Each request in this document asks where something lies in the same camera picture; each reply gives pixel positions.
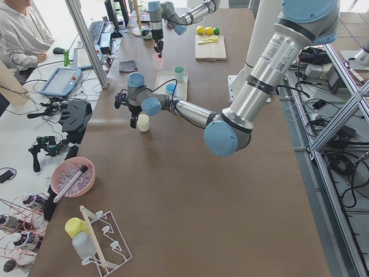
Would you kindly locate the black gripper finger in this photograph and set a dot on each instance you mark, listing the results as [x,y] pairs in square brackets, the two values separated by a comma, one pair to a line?
[158,47]
[133,121]

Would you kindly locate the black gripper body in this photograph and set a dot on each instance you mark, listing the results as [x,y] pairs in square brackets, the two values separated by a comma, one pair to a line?
[134,110]
[157,34]

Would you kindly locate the cream cup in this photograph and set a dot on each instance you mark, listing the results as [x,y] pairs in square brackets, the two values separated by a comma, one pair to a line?
[143,123]

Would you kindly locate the pink cup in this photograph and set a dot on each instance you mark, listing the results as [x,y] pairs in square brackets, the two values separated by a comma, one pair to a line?
[158,61]

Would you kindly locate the green cup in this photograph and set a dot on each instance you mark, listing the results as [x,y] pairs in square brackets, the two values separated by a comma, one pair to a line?
[179,72]

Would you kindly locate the blue cup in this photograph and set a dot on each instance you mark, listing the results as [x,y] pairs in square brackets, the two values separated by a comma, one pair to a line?
[171,89]

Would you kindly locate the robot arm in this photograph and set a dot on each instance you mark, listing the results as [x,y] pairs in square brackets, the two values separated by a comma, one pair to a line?
[159,11]
[299,24]

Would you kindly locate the green bowl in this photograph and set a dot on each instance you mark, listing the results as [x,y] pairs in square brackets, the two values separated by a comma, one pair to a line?
[146,35]

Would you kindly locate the wooden cup tree stand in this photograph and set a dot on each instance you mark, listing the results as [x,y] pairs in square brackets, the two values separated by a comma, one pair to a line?
[137,31]

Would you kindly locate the grey folded cloth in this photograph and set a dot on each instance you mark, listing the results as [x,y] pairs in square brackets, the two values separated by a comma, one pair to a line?
[127,66]

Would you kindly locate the yellow plastic knife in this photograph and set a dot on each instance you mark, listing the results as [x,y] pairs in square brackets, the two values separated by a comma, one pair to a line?
[206,42]

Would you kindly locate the whole lemon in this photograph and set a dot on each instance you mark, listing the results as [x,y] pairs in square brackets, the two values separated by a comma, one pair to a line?
[200,30]
[208,31]

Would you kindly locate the wooden cutting board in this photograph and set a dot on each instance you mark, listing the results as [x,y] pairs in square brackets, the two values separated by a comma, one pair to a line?
[210,51]

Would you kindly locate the black keyboard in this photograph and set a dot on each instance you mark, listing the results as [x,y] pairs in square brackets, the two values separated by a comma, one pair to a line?
[95,30]

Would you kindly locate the metal black-tipped muddler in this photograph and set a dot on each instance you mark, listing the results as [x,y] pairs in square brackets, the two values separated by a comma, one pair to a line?
[62,193]

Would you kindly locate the blue teach pendant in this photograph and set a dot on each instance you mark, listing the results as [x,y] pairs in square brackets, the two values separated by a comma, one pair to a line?
[81,59]
[61,82]

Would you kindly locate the pink bowl with ice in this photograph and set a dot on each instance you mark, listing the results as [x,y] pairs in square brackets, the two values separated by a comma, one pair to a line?
[64,173]

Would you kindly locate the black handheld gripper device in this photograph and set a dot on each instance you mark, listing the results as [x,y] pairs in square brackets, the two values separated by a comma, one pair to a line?
[48,144]

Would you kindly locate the computer mouse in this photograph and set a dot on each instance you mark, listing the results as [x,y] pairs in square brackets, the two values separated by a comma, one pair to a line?
[58,50]

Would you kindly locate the yellow cup on rack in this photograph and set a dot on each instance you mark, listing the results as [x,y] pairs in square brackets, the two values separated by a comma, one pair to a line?
[74,226]

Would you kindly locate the clear cup on rack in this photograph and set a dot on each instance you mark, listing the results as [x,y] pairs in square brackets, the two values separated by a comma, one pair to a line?
[83,245]

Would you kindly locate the seated person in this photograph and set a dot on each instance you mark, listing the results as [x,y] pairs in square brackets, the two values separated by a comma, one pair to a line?
[24,38]

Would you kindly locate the aluminium frame post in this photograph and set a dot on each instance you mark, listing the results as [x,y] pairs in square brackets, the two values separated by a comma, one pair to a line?
[74,8]

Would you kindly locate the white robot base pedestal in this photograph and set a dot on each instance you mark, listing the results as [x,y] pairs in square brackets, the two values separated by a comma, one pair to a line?
[265,13]

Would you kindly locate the white wire cup rack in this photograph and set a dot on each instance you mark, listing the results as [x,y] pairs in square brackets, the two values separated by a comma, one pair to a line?
[112,251]

